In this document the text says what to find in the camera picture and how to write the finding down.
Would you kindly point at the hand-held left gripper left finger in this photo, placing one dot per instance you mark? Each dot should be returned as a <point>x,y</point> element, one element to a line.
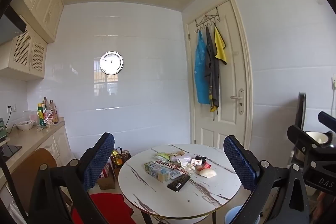
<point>97,161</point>

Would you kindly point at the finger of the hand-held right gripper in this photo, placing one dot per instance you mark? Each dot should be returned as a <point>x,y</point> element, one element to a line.
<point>299,136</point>
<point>326,120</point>

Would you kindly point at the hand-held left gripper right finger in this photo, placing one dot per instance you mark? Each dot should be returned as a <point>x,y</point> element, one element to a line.
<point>238,162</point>

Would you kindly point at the small red wrapper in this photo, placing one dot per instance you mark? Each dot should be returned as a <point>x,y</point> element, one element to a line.
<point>206,165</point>

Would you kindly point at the white rounded scrap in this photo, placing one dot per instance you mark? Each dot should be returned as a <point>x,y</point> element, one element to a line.
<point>208,173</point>

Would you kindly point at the black plastic bag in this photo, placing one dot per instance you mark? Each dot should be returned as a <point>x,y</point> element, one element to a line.
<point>200,158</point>

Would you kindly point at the colourful snack packet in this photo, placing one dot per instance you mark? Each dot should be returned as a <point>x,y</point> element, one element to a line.
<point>196,162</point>

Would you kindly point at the light blue trash bin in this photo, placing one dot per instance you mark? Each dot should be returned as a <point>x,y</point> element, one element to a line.
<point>232,214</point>

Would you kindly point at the ginger root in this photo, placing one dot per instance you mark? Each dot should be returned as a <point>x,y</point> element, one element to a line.
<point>179,153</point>

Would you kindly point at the blue green milk carton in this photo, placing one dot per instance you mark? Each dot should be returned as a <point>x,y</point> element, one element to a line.
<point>157,172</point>

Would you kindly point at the green packet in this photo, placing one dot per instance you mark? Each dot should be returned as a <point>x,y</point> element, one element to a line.
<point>159,155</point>

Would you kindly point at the black packet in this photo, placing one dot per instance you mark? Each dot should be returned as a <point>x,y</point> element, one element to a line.
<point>179,183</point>

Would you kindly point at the small white blue sachet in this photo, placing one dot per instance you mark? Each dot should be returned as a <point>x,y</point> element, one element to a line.
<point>174,174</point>

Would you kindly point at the yellow printed packet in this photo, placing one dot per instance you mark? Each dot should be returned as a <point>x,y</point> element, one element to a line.
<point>170,157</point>

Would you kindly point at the yellow cooking oil bottle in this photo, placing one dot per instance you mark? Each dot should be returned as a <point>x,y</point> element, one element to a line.
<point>116,158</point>

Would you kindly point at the brown cardboard box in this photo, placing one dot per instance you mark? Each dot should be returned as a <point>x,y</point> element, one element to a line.
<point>106,182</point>

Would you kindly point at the silver rice cooker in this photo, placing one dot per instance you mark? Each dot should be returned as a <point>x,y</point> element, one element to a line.
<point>301,108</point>

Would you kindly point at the dark bottle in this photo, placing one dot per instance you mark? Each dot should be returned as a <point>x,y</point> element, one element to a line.
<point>126,155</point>

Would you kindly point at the cream kitchen counter cabinet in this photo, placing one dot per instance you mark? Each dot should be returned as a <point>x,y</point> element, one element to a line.
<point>39,140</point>

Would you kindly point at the red white seasoning packet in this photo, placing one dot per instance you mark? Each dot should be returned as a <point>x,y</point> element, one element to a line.
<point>48,117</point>

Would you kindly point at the brown wooden chair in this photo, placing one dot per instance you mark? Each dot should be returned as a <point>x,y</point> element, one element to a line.
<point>29,174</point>

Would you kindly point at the round white marble table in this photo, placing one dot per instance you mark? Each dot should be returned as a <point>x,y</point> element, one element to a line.
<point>157,200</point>

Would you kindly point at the clear glass bottle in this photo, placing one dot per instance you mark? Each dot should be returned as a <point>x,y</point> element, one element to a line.
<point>45,103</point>

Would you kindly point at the white bowl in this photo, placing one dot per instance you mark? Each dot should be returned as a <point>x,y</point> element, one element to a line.
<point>25,125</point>

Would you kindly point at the clear plastic container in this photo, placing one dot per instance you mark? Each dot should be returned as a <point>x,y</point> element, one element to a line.
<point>31,115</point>

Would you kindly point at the grey apron with yellow trim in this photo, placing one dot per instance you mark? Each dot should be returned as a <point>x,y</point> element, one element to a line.
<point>214,77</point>

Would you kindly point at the black induction cooktop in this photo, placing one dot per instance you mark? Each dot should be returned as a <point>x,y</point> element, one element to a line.
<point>9,150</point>

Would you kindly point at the cream panel door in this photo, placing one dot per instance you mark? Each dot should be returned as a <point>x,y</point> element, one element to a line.
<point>232,69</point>

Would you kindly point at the blue apron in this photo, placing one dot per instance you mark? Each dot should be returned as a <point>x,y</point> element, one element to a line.
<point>200,74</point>

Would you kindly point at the green kitchen appliance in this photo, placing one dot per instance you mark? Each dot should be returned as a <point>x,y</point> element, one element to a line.
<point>2,129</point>

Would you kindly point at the yellow cleaning cloth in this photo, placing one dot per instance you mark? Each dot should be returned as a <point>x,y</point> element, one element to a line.
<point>220,48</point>

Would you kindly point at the cream lattice door cabinet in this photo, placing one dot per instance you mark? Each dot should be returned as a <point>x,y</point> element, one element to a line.
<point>26,53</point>

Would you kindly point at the metal over-door hook rack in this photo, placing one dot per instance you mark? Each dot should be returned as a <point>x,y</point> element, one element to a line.
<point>207,19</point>

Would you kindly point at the black range hood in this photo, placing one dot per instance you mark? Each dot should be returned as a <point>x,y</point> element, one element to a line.
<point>10,27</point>

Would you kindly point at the white wall switch plate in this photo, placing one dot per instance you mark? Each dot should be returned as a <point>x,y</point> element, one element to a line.
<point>334,82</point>

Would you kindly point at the round silver wall clock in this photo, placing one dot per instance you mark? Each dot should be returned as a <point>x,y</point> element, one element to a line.
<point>111,62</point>

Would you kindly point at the white wall socket with plug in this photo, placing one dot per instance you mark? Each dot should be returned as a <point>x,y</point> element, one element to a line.
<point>11,108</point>

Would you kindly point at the cream upper wall cabinet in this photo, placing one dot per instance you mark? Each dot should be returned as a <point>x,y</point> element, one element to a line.
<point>44,3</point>

